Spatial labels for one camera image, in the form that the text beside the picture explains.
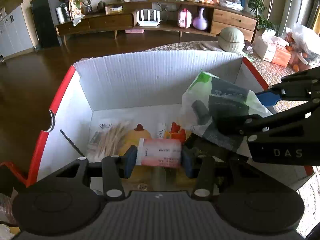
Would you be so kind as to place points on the red cardboard box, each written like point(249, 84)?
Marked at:
point(146, 87)

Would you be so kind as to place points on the grey wall cabinet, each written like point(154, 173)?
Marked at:
point(15, 38)

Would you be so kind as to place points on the pink tissue packet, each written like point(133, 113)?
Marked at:
point(159, 152)

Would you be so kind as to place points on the small cardboard box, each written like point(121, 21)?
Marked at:
point(112, 9)

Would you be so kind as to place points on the orange red small toy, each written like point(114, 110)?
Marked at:
point(176, 133)

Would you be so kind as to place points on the wooden tv console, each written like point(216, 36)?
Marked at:
point(217, 16)

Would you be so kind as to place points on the orange tissue box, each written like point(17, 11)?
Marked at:
point(272, 48)

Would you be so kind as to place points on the bag of cotton swabs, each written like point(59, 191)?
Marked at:
point(107, 139)

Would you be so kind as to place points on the green white ceramic jar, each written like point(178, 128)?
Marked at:
point(231, 39)

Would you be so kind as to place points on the white wifi router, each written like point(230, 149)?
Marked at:
point(148, 18)

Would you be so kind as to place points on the black tall cabinet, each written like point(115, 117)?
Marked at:
point(45, 20)

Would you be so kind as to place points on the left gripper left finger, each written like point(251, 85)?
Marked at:
point(107, 174)

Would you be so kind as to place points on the yellow duck plush toy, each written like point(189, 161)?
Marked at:
point(132, 138)

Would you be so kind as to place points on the plastic covered fruit basket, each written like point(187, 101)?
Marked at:
point(303, 47)

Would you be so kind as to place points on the white green plastic bag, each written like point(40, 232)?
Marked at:
point(207, 87)

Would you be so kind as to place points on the green folded cloth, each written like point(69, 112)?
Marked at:
point(212, 46)

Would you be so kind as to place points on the purple vase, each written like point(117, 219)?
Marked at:
point(199, 22)

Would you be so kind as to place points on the green indoor tree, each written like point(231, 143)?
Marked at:
point(257, 7)

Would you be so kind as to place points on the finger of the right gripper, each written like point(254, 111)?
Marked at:
point(224, 119)
point(301, 86)

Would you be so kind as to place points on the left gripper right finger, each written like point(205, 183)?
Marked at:
point(199, 165)

